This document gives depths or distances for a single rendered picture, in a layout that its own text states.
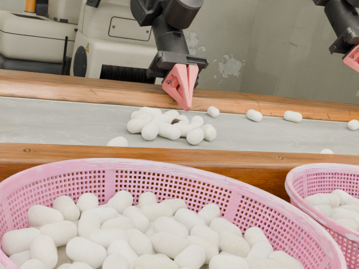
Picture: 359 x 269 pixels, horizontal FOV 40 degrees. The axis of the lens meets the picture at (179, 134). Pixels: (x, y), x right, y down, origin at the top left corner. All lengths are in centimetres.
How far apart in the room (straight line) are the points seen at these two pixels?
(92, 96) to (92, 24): 49
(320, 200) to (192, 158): 15
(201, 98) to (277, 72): 219
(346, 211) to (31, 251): 33
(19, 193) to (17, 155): 7
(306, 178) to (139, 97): 40
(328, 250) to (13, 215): 25
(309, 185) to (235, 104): 41
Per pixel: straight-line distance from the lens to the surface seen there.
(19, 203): 43
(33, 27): 155
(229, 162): 57
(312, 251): 43
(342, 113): 117
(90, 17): 134
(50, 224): 40
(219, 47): 324
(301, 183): 59
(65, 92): 85
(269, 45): 322
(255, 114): 94
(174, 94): 90
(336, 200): 61
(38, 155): 49
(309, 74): 293
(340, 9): 110
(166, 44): 93
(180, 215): 47
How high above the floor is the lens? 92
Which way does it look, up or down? 14 degrees down
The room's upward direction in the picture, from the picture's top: 10 degrees clockwise
